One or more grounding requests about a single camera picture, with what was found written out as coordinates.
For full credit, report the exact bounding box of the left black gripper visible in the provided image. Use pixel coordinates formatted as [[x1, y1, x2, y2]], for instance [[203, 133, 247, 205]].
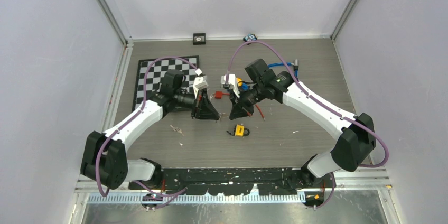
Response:
[[173, 88, 219, 120]]

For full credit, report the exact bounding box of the small black square box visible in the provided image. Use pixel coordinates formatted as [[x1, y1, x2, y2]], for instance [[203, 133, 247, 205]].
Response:
[[192, 33, 206, 45]]

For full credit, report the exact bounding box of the black white chessboard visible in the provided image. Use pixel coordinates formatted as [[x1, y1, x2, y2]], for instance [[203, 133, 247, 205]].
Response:
[[132, 59, 195, 110]]

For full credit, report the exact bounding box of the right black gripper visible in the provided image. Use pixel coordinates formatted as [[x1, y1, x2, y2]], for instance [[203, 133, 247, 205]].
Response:
[[230, 81, 266, 119]]

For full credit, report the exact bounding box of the blue cable lock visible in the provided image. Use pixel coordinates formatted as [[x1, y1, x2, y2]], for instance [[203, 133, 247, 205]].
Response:
[[267, 59, 300, 78]]

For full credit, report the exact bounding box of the yellow black padlock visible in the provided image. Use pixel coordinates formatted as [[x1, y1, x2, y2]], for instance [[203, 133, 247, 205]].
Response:
[[227, 124, 250, 137]]

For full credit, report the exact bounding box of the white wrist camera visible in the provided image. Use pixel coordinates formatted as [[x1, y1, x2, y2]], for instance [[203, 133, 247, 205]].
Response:
[[220, 74, 240, 98], [193, 76, 208, 98]]

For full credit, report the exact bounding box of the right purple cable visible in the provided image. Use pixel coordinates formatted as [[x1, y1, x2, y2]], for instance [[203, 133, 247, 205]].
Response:
[[223, 40, 390, 169]]

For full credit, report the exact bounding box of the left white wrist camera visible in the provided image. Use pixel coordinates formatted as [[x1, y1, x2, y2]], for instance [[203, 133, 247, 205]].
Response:
[[193, 76, 208, 98]]

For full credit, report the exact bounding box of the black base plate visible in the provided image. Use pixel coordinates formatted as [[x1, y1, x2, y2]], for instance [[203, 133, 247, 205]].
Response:
[[141, 167, 333, 196]]

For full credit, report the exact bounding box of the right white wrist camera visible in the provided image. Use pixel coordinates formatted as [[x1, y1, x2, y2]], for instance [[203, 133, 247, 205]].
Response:
[[220, 74, 240, 98]]

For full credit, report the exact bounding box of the red cable padlock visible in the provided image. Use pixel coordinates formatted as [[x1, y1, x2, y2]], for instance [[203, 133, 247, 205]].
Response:
[[214, 90, 266, 121]]

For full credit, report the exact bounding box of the blue yellow toy car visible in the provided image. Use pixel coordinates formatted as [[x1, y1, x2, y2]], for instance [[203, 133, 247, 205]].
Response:
[[237, 78, 250, 91]]

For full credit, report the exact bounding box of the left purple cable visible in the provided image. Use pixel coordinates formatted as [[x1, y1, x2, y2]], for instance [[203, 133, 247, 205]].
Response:
[[95, 56, 203, 198]]

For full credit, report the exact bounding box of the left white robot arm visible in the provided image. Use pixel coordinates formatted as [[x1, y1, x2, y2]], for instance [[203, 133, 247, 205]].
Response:
[[80, 69, 220, 190]]

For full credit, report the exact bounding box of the purple cable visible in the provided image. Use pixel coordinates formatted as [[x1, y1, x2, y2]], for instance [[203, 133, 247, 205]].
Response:
[[223, 40, 390, 169], [95, 56, 203, 198]]

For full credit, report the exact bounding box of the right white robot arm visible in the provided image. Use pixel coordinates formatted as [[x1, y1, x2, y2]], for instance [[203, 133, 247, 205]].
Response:
[[221, 59, 377, 187]]

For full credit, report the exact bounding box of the small blue toy car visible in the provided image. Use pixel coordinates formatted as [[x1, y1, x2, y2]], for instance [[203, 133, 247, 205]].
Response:
[[242, 33, 258, 42]]

